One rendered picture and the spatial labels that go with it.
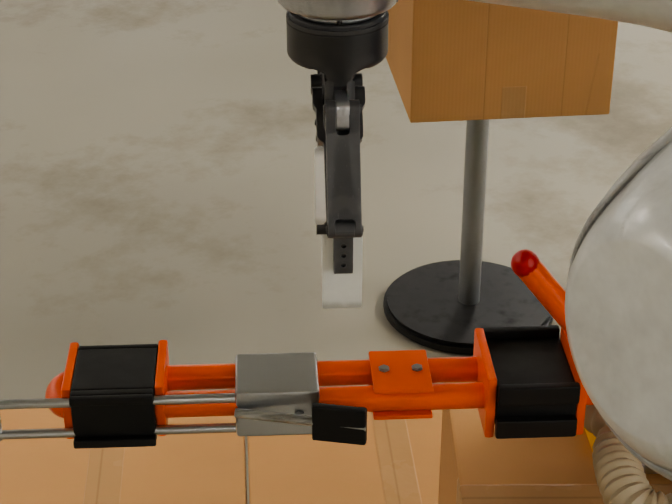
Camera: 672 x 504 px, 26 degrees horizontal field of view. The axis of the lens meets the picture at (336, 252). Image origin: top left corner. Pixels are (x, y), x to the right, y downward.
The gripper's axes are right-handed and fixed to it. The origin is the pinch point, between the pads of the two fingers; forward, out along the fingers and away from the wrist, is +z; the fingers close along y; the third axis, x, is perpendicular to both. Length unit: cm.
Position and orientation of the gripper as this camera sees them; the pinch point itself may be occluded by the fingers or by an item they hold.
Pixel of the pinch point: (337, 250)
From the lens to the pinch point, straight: 116.1
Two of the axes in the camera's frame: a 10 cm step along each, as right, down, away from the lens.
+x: -10.0, 0.2, -0.5
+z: 0.0, 8.8, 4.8
